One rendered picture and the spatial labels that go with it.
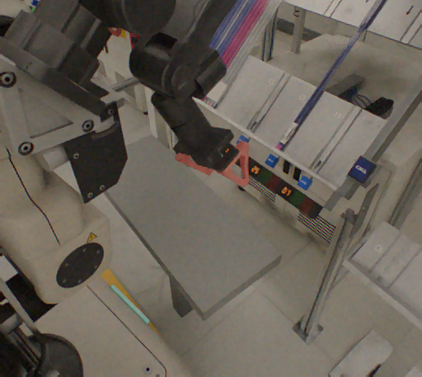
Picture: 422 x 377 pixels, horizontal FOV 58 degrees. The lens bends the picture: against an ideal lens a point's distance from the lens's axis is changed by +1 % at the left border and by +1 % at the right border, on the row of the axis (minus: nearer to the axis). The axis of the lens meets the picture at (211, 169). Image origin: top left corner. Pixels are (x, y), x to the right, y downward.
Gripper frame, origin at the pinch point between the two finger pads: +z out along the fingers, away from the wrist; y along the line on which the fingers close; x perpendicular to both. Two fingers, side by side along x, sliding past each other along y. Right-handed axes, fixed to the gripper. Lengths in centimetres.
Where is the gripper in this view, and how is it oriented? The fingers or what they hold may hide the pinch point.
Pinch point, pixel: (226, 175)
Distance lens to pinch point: 68.0
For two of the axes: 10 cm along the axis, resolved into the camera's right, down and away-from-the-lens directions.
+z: 4.9, 6.6, 5.7
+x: -6.1, 7.2, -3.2
